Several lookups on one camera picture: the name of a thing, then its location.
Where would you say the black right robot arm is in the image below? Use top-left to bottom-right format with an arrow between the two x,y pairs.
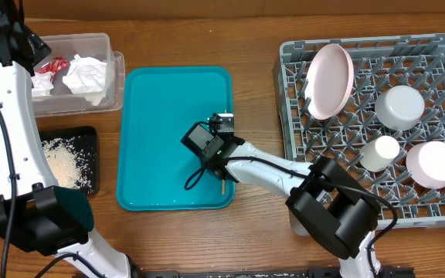
185,114 -> 398,277

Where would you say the red wrapper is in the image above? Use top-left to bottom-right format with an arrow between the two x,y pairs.
37,57 -> 69,74

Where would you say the pink plate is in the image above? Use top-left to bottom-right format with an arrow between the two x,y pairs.
304,44 -> 355,120

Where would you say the wooden chopstick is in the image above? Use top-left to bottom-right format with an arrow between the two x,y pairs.
221,109 -> 230,196

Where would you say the black tray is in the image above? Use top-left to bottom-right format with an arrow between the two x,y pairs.
39,126 -> 100,195

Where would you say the small white tissue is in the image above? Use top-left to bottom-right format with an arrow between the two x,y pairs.
31,72 -> 53,97

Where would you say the pink bowl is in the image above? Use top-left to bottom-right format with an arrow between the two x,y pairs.
406,141 -> 445,189

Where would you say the grey bowl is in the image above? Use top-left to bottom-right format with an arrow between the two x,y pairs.
375,85 -> 425,131

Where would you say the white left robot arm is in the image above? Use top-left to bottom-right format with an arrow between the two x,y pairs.
0,12 -> 140,277

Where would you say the grey plastic dishwasher rack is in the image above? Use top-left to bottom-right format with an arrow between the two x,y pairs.
273,33 -> 445,228

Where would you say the pile of rice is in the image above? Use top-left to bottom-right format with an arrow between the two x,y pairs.
42,137 -> 91,189

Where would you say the clear plastic bin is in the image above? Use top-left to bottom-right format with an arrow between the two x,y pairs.
32,33 -> 125,117

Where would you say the white napkin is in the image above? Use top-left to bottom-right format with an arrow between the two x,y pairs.
62,54 -> 107,106

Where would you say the teal serving tray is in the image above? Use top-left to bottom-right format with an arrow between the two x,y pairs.
116,66 -> 236,212

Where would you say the pale green cup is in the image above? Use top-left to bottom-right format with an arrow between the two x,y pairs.
359,135 -> 400,172

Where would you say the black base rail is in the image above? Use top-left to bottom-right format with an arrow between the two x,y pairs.
139,266 -> 416,278

